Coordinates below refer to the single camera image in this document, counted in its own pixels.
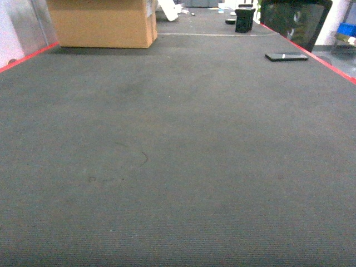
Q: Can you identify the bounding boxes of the black smartphone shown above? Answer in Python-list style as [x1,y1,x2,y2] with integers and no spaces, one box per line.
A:
[265,53,309,62]

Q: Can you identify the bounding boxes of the blue bin on far shelf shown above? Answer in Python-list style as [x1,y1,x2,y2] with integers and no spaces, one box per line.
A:
[337,22,356,37]

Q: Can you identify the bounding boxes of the white tilted board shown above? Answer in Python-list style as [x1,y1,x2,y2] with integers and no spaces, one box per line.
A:
[156,0,179,22]

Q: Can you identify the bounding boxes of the large cardboard box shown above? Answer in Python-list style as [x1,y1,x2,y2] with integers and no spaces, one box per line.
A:
[47,0,157,48]

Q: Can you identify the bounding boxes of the black box stack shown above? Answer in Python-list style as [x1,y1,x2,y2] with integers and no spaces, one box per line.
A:
[235,4,255,33]

